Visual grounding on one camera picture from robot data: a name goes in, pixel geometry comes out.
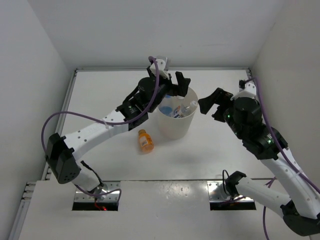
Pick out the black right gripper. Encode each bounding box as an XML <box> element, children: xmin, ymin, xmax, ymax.
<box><xmin>197</xmin><ymin>88</ymin><xmax>244</xmax><ymax>140</ymax></box>

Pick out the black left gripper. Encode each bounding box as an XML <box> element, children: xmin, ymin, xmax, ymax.
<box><xmin>146</xmin><ymin>66</ymin><xmax>190</xmax><ymax>113</ymax></box>

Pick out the clear bottle white label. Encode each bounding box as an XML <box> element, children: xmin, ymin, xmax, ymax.
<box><xmin>171</xmin><ymin>96</ymin><xmax>198</xmax><ymax>119</ymax></box>

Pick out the clear bottle blue label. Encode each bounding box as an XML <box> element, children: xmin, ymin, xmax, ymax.
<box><xmin>158</xmin><ymin>95</ymin><xmax>175</xmax><ymax>117</ymax></box>

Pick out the orange plastic bottle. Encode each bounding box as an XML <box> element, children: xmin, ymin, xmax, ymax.
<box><xmin>138</xmin><ymin>129</ymin><xmax>154</xmax><ymax>154</ymax></box>

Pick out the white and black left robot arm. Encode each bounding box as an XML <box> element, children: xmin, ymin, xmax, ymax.
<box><xmin>43</xmin><ymin>56</ymin><xmax>191</xmax><ymax>198</ymax></box>

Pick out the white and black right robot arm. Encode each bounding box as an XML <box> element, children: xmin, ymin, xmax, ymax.
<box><xmin>198</xmin><ymin>77</ymin><xmax>320</xmax><ymax>237</ymax></box>

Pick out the cream plastic bin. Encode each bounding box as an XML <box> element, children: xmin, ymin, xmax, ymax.
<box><xmin>156</xmin><ymin>88</ymin><xmax>199</xmax><ymax>140</ymax></box>

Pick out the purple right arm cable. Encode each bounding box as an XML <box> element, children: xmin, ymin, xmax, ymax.
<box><xmin>246</xmin><ymin>76</ymin><xmax>320</xmax><ymax>240</ymax></box>

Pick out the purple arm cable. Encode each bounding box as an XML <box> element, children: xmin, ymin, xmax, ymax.
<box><xmin>40</xmin><ymin>56</ymin><xmax>161</xmax><ymax>201</ymax></box>
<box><xmin>246</xmin><ymin>76</ymin><xmax>320</xmax><ymax>240</ymax></box>

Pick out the black right base cable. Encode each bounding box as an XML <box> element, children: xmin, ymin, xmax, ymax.
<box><xmin>221</xmin><ymin>169</ymin><xmax>236</xmax><ymax>196</ymax></box>

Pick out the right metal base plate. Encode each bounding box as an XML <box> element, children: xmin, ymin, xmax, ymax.
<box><xmin>207</xmin><ymin>180</ymin><xmax>255</xmax><ymax>204</ymax></box>

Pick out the metal base plate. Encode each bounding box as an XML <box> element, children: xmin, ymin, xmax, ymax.
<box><xmin>207</xmin><ymin>180</ymin><xmax>255</xmax><ymax>204</ymax></box>
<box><xmin>74</xmin><ymin>181</ymin><xmax>122</xmax><ymax>203</ymax></box>

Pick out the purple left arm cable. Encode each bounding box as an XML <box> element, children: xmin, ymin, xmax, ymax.
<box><xmin>40</xmin><ymin>56</ymin><xmax>161</xmax><ymax>201</ymax></box>

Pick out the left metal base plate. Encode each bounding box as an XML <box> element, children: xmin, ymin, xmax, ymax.
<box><xmin>74</xmin><ymin>181</ymin><xmax>122</xmax><ymax>203</ymax></box>

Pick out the left aluminium frame rail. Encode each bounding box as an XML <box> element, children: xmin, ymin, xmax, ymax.
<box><xmin>8</xmin><ymin>69</ymin><xmax>79</xmax><ymax>240</ymax></box>

